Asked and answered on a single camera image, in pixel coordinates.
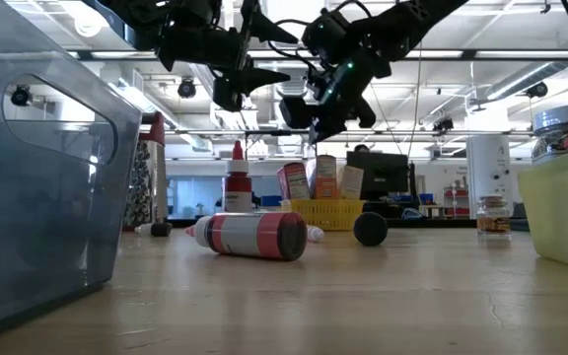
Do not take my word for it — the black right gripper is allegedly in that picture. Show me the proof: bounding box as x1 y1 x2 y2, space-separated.
302 8 393 147

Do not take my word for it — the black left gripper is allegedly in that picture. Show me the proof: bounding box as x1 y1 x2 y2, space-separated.
158 0 300 113

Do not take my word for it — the yellow carton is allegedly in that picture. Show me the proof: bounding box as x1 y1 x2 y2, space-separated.
337 165 365 201

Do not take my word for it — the red bottle with conical cap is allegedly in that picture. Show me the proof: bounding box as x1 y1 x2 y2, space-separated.
223 140 254 214

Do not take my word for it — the red bottle with white label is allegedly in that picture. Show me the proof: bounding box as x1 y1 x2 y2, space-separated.
184 210 309 262

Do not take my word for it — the small white-capped dropper bottle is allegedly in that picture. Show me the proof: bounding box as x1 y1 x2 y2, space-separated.
134 222 174 238

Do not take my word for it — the glass jar with white lid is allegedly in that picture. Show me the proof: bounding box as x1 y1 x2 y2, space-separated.
530 101 568 167

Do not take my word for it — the yellow translucent plastic bin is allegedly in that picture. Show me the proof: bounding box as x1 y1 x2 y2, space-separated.
517 142 568 275

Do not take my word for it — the black desk monitor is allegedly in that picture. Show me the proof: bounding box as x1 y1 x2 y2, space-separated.
346 150 412 202

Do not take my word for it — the black ceiling spotlight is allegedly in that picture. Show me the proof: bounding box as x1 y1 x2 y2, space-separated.
431 116 456 134
524 81 550 100
177 77 198 100
10 84 33 107

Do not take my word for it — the yellow mesh basket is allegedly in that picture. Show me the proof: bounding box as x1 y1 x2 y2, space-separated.
288 198 367 232

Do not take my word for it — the dark purple bottle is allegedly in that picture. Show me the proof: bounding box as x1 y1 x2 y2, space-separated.
352 211 390 249

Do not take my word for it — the black overhead light bar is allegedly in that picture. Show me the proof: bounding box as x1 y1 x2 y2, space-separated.
66 47 568 62

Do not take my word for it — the red storage shelf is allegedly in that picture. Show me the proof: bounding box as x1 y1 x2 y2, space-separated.
442 185 470 218

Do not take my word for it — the white round column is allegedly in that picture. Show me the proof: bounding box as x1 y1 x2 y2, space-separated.
465 133 514 218

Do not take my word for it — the dark blue sofa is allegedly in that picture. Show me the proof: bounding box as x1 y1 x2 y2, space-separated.
509 201 532 233

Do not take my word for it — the grey translucent plastic bin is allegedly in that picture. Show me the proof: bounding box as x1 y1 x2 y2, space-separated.
0 0 143 346

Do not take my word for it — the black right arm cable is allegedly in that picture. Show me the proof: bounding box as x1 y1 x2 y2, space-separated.
266 17 324 75

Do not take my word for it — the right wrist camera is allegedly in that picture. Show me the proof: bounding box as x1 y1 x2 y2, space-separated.
278 96 316 130

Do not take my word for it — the black gantry frame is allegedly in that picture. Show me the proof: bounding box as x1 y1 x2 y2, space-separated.
243 128 320 208

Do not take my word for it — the black aluminium table frame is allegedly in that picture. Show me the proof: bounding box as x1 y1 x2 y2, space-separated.
168 218 530 230

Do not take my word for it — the metal box grater red handle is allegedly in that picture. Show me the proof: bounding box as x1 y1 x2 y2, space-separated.
123 110 170 233

